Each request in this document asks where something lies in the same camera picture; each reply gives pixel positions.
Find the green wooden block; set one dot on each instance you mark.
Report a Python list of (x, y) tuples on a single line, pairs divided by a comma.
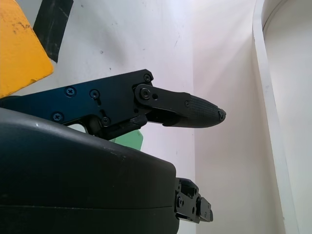
[(131, 140)]

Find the yellow wooden block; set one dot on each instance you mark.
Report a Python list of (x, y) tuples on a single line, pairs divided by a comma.
[(19, 48)]

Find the black tape strip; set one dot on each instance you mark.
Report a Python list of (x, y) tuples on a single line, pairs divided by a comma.
[(52, 24)]

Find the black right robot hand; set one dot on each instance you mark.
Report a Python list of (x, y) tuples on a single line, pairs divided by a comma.
[(73, 175)]

